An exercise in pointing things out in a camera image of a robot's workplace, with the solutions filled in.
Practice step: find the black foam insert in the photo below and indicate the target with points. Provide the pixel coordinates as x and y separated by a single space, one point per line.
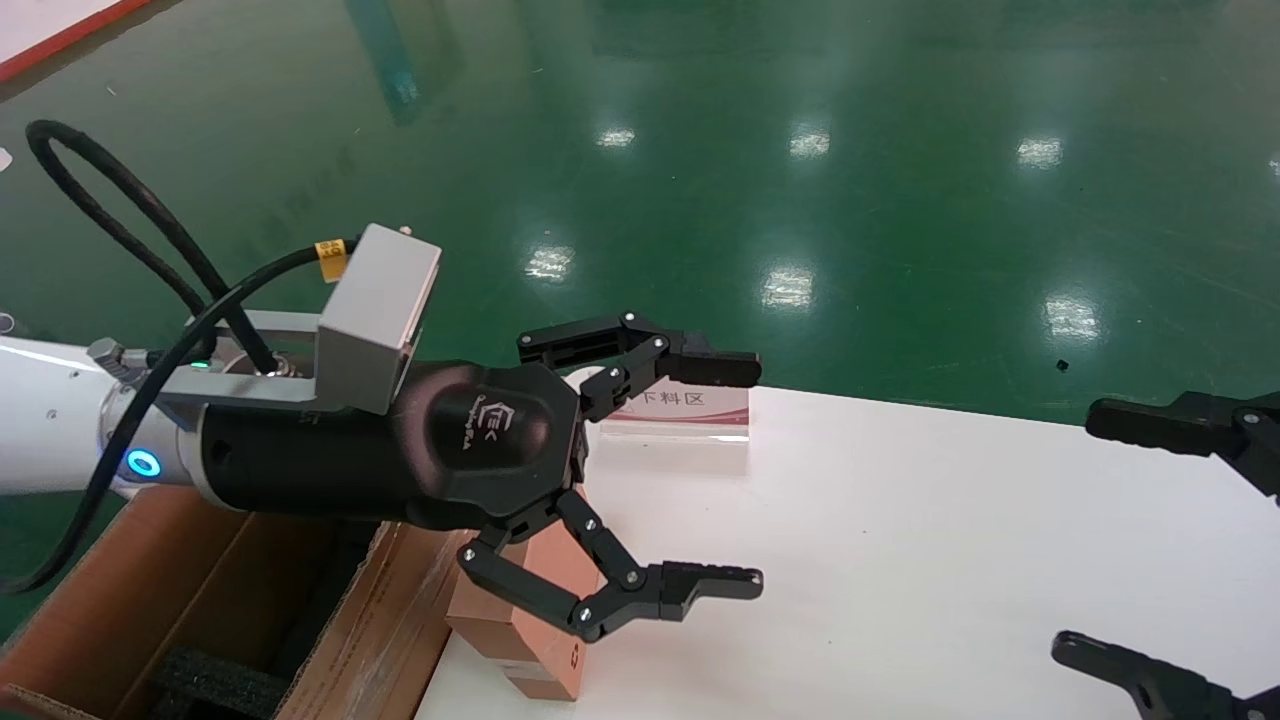
210 685

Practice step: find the acrylic sign with red stripe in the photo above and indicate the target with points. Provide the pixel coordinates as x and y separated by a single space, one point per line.
690 410

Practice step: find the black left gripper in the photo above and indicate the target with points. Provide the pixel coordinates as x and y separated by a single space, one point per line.
440 440

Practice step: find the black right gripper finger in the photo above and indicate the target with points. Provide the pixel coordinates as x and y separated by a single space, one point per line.
1150 425
1160 690

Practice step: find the small cardboard box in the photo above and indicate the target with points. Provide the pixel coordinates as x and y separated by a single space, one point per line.
500 628

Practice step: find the large cardboard box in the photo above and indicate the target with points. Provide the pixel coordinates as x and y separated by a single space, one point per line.
100 600

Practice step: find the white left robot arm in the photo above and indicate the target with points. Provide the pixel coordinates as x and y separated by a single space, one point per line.
50 420

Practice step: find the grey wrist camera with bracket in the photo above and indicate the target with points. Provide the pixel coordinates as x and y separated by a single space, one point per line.
380 300

